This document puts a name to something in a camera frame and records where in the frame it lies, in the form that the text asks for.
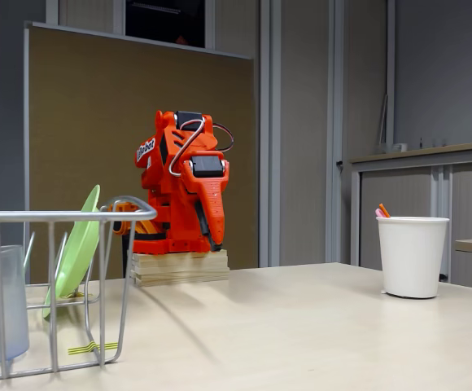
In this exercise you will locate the red-orange gripper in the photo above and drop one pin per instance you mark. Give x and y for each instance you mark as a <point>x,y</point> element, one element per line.
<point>211,195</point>

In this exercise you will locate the green plastic plate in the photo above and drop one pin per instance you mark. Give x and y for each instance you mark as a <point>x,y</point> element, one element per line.
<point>77,244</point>

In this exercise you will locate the pink plastic fork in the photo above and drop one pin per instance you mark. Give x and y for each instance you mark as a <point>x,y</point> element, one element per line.
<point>379,213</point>

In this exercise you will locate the orange plastic knife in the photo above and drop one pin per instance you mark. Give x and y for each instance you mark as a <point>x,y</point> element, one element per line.
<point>384,210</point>

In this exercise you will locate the translucent blue plastic cup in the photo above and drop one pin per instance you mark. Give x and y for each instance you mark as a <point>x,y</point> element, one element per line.
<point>0,305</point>

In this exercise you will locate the red-orange robot arm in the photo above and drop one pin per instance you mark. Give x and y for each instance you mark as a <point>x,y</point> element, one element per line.
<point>158,171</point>

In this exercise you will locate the wooden base block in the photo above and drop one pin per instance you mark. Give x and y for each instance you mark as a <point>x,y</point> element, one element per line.
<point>179,269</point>

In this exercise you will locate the light orange printed part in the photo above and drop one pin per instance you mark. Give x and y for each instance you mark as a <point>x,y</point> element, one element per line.
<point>124,207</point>

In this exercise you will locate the brown partition board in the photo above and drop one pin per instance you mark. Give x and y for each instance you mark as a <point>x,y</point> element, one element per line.
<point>57,142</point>

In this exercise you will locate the dark transom window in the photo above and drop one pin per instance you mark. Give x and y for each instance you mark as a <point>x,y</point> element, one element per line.
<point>158,24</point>

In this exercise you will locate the small white container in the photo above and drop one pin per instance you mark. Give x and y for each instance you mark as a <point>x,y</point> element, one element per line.
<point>400,147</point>

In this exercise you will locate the white paper cup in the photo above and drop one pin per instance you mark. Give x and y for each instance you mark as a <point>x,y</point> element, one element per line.
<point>413,260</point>

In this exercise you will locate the white leaning rod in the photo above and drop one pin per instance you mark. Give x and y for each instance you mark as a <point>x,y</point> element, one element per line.
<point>385,102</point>

